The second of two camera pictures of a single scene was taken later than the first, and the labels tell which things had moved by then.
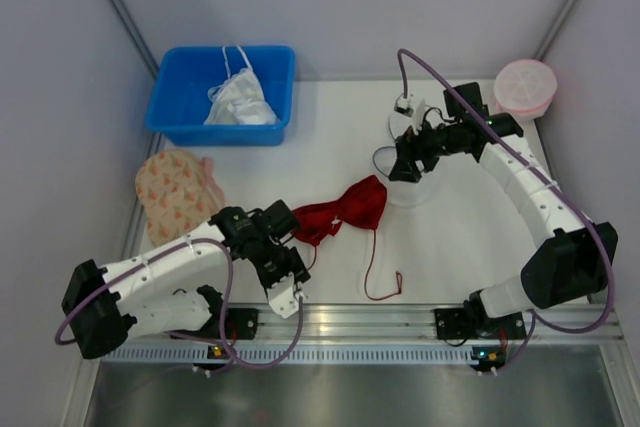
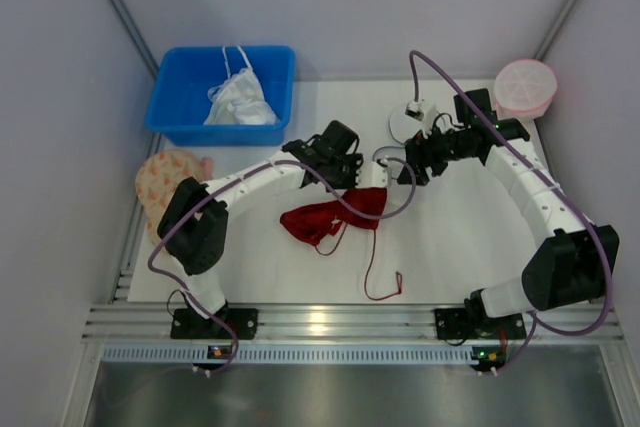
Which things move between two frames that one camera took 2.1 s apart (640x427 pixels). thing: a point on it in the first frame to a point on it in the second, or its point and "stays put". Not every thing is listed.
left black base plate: [241, 324] stays put
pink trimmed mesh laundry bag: [524, 88] stays put
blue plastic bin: [179, 102] stays put
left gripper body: [288, 261] to [353, 170]
